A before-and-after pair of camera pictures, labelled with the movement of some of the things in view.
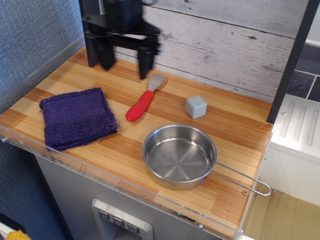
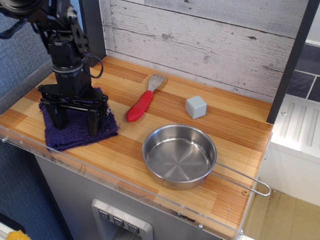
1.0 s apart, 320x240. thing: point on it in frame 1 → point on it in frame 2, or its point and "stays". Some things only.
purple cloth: x=74 y=119 stays
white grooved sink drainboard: x=296 y=131 stays
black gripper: x=123 y=22 → x=74 y=89
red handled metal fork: x=155 y=81 stays
